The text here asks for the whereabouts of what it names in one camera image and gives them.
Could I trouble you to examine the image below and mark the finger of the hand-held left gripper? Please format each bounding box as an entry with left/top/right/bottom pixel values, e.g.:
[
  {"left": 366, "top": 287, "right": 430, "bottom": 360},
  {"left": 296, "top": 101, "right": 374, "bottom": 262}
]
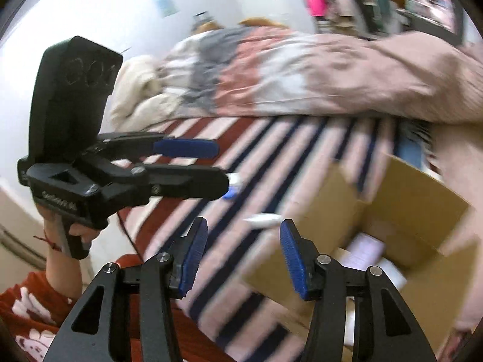
[
  {"left": 88, "top": 162, "right": 231, "bottom": 208},
  {"left": 81, "top": 131, "right": 220, "bottom": 167}
]

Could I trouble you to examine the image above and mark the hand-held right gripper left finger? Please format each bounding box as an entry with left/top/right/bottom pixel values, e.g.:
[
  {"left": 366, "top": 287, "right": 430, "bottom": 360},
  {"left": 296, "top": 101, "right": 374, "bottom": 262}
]
[{"left": 41, "top": 217, "right": 209, "bottom": 362}]

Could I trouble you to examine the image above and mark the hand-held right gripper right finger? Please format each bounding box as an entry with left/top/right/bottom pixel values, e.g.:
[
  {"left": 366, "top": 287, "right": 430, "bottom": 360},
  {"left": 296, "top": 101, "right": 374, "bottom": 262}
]
[{"left": 280, "top": 219, "right": 438, "bottom": 362}]

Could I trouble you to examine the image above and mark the white charging case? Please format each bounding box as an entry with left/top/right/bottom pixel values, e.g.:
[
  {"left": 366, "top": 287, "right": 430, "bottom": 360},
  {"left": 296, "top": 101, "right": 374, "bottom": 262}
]
[{"left": 241, "top": 213, "right": 283, "bottom": 230}]

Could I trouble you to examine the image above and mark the white and blue lens case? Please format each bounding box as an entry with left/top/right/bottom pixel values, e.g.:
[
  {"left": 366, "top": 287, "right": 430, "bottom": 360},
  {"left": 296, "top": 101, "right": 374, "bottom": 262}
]
[{"left": 222, "top": 173, "right": 242, "bottom": 200}]

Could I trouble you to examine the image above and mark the purple paper box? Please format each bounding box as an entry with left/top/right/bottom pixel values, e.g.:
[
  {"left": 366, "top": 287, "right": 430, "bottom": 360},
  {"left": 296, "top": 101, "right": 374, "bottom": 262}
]
[{"left": 345, "top": 233, "right": 385, "bottom": 268}]

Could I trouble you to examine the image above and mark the white rectangular case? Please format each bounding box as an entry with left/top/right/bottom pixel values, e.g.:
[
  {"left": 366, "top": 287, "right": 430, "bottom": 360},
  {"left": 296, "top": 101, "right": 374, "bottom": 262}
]
[{"left": 372, "top": 258, "right": 408, "bottom": 291}]

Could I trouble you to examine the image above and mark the brown cardboard box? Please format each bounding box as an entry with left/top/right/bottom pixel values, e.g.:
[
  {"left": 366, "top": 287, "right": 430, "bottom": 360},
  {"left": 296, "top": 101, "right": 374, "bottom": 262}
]
[{"left": 241, "top": 153, "right": 480, "bottom": 360}]

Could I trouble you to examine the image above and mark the person's left forearm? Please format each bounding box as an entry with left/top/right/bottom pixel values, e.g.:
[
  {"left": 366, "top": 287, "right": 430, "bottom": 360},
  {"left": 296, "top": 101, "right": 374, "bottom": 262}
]
[{"left": 43, "top": 249, "right": 88, "bottom": 303}]

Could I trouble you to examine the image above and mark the person's left hand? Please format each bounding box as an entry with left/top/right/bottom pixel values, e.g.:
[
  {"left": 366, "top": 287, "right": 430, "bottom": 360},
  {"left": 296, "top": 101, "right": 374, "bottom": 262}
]
[{"left": 40, "top": 207, "right": 102, "bottom": 259}]

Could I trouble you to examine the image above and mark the beige quilt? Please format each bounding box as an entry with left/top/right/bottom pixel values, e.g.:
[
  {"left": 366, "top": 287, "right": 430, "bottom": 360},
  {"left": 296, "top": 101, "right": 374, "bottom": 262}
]
[{"left": 109, "top": 90, "right": 184, "bottom": 131}]

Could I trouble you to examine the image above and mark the cream fleece blanket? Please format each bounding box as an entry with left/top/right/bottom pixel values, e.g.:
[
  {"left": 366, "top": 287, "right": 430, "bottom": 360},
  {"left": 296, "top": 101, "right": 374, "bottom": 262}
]
[{"left": 112, "top": 56, "right": 167, "bottom": 99}]

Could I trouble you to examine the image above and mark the striped plush blanket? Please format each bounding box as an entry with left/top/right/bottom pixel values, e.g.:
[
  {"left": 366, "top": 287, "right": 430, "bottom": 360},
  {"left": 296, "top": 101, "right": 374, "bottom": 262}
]
[{"left": 117, "top": 115, "right": 434, "bottom": 362}]

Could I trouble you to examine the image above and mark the pink grey striped duvet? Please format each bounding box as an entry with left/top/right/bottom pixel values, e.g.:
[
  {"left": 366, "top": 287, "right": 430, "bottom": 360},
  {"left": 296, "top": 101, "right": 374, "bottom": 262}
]
[{"left": 158, "top": 26, "right": 483, "bottom": 125}]

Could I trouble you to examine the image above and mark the red patterned pajama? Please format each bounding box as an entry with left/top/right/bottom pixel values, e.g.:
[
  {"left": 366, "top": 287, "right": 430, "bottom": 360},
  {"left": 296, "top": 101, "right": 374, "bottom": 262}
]
[{"left": 0, "top": 254, "right": 235, "bottom": 362}]

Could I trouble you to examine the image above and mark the pink gift bag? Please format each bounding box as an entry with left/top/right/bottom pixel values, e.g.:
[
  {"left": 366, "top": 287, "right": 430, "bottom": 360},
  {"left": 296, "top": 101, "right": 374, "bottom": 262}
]
[{"left": 305, "top": 0, "right": 327, "bottom": 17}]

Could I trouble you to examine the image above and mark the beige paper bag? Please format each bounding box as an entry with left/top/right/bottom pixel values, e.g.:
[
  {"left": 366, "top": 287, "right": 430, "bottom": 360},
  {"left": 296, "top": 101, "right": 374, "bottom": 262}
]
[{"left": 332, "top": 0, "right": 355, "bottom": 17}]

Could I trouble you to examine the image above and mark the grey bookshelf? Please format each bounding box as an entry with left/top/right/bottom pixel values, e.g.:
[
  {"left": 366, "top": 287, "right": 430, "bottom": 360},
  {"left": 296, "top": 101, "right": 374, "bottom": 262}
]
[{"left": 408, "top": 0, "right": 465, "bottom": 43}]

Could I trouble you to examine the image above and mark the red string bracelet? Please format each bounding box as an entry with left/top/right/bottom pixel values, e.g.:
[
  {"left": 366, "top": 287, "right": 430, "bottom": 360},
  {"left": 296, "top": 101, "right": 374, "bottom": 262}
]
[{"left": 33, "top": 234, "right": 63, "bottom": 252}]

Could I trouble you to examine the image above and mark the blue wall poster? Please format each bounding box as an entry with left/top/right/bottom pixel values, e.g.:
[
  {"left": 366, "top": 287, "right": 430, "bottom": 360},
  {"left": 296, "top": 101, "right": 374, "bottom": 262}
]
[{"left": 153, "top": 0, "right": 175, "bottom": 17}]

